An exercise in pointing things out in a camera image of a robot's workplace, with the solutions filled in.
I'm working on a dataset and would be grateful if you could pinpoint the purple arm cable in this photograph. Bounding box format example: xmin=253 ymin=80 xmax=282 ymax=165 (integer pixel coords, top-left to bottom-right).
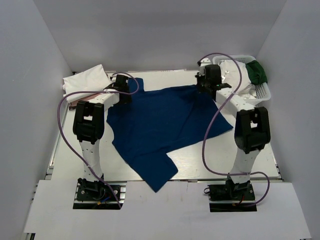
xmin=197 ymin=52 xmax=271 ymax=206
xmin=56 ymin=72 xmax=141 ymax=210

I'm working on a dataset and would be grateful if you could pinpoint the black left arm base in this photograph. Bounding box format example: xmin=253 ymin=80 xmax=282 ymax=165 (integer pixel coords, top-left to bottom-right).
xmin=72 ymin=178 xmax=126 ymax=210

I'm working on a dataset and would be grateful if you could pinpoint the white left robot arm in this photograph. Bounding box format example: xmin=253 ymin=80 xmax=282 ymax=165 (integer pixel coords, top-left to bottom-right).
xmin=73 ymin=74 xmax=132 ymax=182

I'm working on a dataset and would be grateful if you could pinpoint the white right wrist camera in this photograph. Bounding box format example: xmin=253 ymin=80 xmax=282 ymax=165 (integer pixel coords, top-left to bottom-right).
xmin=197 ymin=57 xmax=213 ymax=75

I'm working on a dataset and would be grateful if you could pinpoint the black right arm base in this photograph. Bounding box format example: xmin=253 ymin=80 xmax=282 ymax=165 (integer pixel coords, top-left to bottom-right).
xmin=203 ymin=177 xmax=257 ymax=213

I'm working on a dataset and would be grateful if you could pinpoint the white plastic basket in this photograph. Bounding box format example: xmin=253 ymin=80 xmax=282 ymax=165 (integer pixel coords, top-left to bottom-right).
xmin=212 ymin=55 xmax=271 ymax=105

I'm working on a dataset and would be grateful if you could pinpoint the dark green t shirt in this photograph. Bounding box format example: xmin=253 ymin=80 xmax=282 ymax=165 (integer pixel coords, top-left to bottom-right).
xmin=245 ymin=60 xmax=268 ymax=86

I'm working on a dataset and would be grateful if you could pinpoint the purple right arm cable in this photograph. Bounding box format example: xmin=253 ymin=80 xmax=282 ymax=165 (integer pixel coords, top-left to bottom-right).
xmin=197 ymin=52 xmax=271 ymax=206

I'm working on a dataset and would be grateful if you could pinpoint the folded pink t shirt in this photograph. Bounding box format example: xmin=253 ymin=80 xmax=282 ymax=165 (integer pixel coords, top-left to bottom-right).
xmin=66 ymin=91 xmax=105 ymax=110

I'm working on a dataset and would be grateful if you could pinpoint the folded white t shirt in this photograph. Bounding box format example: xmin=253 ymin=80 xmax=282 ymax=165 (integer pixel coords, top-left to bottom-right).
xmin=62 ymin=64 xmax=111 ymax=94

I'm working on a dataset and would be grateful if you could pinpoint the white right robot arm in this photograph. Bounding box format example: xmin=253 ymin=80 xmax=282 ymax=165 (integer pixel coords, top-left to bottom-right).
xmin=195 ymin=63 xmax=271 ymax=200

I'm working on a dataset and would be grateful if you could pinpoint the white t shirt in basket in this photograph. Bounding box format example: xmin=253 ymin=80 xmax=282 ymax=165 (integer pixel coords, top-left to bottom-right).
xmin=219 ymin=59 xmax=256 ymax=99

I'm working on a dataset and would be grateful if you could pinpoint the blue t shirt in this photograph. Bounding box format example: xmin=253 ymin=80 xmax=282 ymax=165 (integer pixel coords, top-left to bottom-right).
xmin=106 ymin=78 xmax=233 ymax=192

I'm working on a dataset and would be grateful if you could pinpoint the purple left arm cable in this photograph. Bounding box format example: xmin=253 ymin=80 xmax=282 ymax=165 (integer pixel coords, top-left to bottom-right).
xmin=56 ymin=72 xmax=141 ymax=210

